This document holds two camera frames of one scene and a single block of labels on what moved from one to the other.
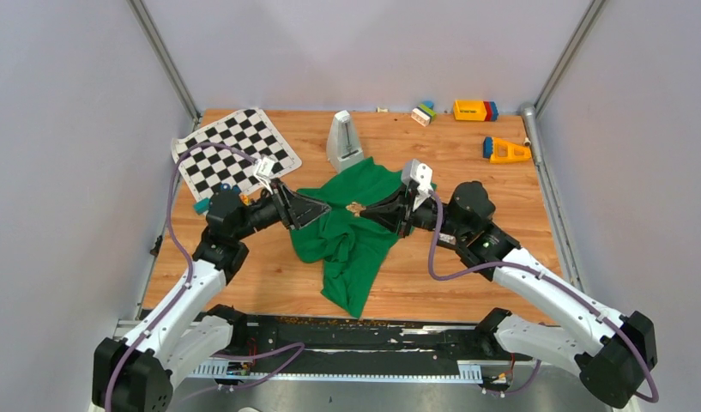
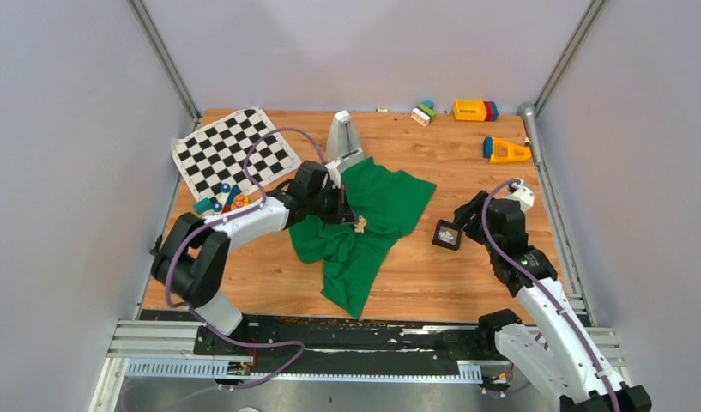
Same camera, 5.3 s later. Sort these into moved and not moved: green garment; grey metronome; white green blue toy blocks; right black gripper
Moved: right black gripper
Not moved: green garment; grey metronome; white green blue toy blocks
